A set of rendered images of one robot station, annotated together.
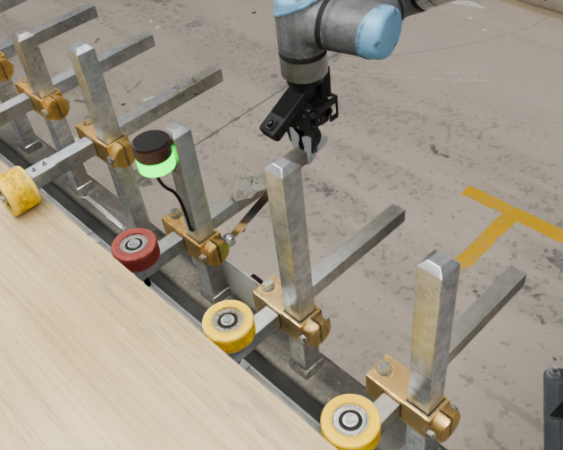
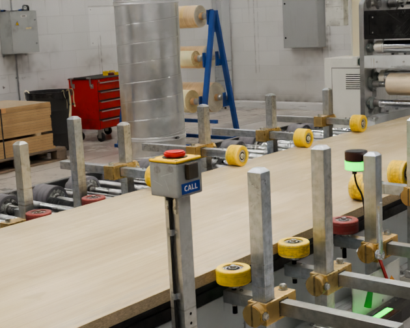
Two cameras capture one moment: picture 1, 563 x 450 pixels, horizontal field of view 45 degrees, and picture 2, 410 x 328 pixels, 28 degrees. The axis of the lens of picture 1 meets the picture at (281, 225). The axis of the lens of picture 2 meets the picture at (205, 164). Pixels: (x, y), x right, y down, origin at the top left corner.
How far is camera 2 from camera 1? 183 cm
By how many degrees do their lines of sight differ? 75
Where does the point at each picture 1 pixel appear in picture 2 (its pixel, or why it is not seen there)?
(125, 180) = not seen: outside the picture
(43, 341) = not seen: hidden behind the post
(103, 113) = not seen: outside the picture
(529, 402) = not seen: outside the picture
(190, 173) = (369, 185)
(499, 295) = (368, 319)
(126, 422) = (222, 235)
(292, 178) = (317, 153)
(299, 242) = (318, 204)
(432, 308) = (250, 196)
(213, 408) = (234, 246)
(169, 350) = not seen: hidden behind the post
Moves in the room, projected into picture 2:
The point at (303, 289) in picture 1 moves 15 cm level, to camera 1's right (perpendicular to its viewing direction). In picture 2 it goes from (318, 245) to (341, 263)
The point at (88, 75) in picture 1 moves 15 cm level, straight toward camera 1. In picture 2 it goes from (409, 135) to (366, 141)
